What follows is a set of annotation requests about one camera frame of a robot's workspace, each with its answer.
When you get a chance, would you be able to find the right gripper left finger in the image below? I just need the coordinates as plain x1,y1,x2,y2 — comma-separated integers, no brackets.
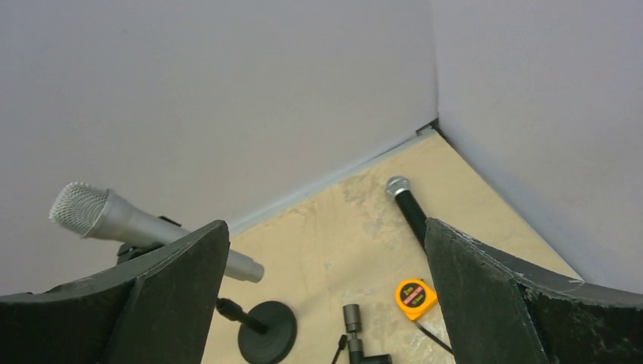
1,220,230,363

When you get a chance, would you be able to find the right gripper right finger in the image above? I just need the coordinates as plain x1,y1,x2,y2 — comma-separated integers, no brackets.
425,218,642,363

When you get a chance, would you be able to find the black mesh-head microphone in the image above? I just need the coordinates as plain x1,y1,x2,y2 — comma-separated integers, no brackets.
385,175,427,249

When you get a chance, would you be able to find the tall black mic stand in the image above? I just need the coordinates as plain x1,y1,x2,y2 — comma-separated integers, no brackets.
116,215,298,364

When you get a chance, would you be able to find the silver microphone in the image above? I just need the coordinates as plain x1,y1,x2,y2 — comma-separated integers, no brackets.
49,181,265,284

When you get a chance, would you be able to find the orange tape measure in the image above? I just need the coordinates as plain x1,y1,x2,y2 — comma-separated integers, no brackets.
394,278,438,322

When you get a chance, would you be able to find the black tripod shock-mount stand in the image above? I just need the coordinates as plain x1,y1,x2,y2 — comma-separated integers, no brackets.
331,303,393,364

